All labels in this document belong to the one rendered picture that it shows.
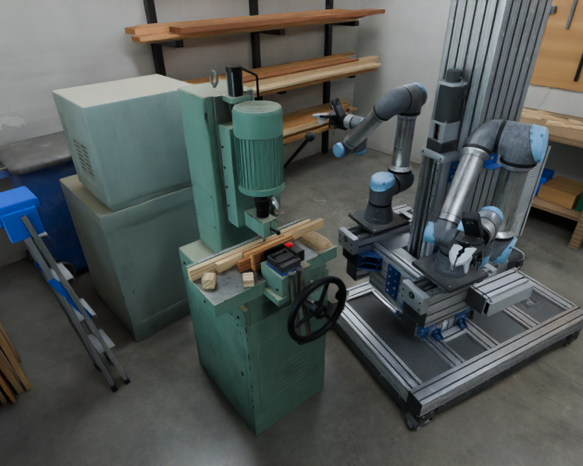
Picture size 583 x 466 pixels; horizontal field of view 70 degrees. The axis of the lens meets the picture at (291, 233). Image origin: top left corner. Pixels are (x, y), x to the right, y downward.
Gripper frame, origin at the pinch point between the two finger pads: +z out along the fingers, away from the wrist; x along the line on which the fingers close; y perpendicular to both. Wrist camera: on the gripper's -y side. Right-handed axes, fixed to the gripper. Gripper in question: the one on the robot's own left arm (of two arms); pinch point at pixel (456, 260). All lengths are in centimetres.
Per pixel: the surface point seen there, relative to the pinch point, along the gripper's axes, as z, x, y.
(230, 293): 18, 74, 24
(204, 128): -5, 96, -30
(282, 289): 6, 59, 25
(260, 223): -6, 77, 7
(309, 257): -18, 63, 25
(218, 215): -5, 99, 7
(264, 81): -189, 227, -18
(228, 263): 8, 84, 19
